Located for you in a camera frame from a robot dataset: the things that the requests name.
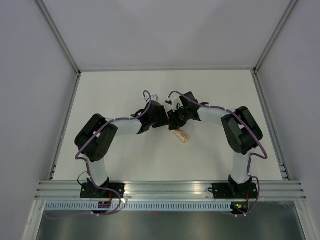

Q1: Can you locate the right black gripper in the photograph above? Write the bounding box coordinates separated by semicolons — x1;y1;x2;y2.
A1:
167;106;190;131

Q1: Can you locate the peach cloth napkin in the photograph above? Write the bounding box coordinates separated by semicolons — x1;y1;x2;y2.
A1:
167;126;190;143

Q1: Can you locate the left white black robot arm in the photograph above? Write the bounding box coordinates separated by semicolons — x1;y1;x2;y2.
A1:
74;100;169;198

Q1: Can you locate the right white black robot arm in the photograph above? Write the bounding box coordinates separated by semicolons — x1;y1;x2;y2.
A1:
166;91;263;200

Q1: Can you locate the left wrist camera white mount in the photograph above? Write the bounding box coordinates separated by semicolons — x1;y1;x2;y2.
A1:
143;94;159;102

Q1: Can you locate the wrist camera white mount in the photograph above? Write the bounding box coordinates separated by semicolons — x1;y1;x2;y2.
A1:
165;95;181;107
143;94;159;102

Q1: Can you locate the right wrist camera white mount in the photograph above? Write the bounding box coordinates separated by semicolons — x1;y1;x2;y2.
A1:
165;95;181;107

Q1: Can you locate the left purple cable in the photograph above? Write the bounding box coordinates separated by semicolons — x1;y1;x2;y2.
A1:
44;90;153;221

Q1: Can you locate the purple cable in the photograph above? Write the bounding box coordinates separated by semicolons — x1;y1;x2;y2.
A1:
44;90;153;221
168;91;268;217

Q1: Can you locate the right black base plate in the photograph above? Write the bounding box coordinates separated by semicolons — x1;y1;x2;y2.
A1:
208;182;258;200

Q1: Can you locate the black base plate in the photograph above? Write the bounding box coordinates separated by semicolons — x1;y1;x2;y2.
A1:
80;182;125;199
208;182;258;200

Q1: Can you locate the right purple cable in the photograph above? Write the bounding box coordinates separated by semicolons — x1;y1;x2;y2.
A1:
168;91;268;217

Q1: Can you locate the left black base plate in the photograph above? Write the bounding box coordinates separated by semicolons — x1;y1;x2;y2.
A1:
80;182;125;199

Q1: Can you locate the aluminium front rail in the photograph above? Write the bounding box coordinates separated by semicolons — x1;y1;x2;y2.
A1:
34;180;307;201

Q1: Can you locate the white slotted cable duct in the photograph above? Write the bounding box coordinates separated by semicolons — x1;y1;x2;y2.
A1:
45;200;232;212

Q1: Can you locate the aluminium frame left post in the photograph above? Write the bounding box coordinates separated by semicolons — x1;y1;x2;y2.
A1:
34;0;81;77

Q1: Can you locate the aluminium frame post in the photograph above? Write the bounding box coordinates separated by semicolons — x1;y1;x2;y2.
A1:
251;0;300;75
34;0;81;77

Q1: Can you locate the aluminium frame right post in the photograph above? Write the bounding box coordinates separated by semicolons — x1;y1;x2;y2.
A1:
251;0;300;75

